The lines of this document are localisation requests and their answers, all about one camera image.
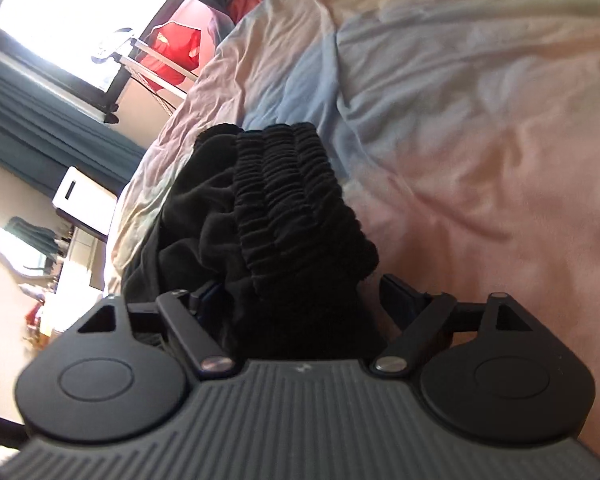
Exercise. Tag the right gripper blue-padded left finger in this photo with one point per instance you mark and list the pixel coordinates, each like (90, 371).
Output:
(201, 299)

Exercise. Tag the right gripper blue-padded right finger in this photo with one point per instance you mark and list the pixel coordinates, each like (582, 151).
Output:
(401, 301)

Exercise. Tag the black pants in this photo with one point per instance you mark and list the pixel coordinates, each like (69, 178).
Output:
(260, 214)

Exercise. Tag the white air purifier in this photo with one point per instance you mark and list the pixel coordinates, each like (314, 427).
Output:
(85, 203)

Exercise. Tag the pastel tie-dye bed sheet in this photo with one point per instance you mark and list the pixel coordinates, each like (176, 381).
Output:
(465, 135)

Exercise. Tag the white drying rack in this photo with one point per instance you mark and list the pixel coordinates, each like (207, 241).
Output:
(123, 47)

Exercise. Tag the teal curtain left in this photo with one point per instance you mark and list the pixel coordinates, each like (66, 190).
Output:
(42, 135)

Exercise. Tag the red garment on rack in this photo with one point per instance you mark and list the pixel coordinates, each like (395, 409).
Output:
(180, 44)

